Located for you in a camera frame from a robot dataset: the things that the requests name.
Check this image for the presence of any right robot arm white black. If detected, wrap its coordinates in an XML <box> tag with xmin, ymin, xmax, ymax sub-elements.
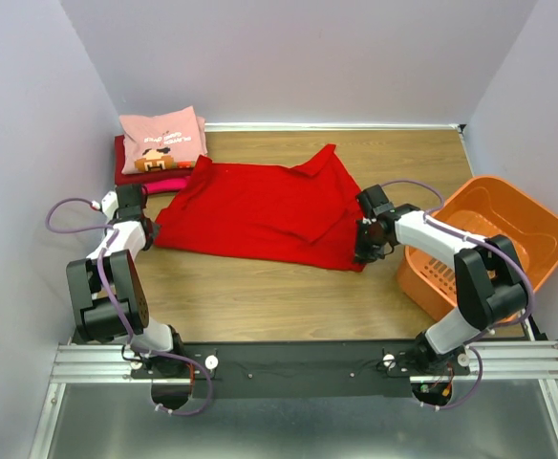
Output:
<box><xmin>354</xmin><ymin>185</ymin><xmax>534</xmax><ymax>373</ymax></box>

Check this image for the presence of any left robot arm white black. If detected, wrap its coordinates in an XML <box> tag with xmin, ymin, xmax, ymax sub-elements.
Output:
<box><xmin>66</xmin><ymin>185</ymin><xmax>184</xmax><ymax>357</ymax></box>

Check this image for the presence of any dark red folded t shirt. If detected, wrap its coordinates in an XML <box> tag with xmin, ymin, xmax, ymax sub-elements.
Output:
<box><xmin>114</xmin><ymin>135</ymin><xmax>193</xmax><ymax>186</ymax></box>

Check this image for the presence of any magenta folded t shirt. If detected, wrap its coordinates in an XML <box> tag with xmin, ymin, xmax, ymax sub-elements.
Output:
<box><xmin>142</xmin><ymin>177</ymin><xmax>189</xmax><ymax>195</ymax></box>

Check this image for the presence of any pink folded printed t shirt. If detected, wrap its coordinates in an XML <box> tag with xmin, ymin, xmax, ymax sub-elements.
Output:
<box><xmin>118</xmin><ymin>106</ymin><xmax>207</xmax><ymax>175</ymax></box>

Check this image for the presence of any orange plastic laundry basket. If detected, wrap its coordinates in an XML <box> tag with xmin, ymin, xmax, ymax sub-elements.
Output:
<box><xmin>397</xmin><ymin>176</ymin><xmax>558</xmax><ymax>320</ymax></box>

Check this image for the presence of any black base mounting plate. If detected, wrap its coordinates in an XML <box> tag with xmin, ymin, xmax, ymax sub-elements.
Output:
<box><xmin>130</xmin><ymin>338</ymin><xmax>471</xmax><ymax>400</ymax></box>

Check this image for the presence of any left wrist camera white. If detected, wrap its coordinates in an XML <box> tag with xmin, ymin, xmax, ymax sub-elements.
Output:
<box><xmin>90</xmin><ymin>190</ymin><xmax>118</xmax><ymax>220</ymax></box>

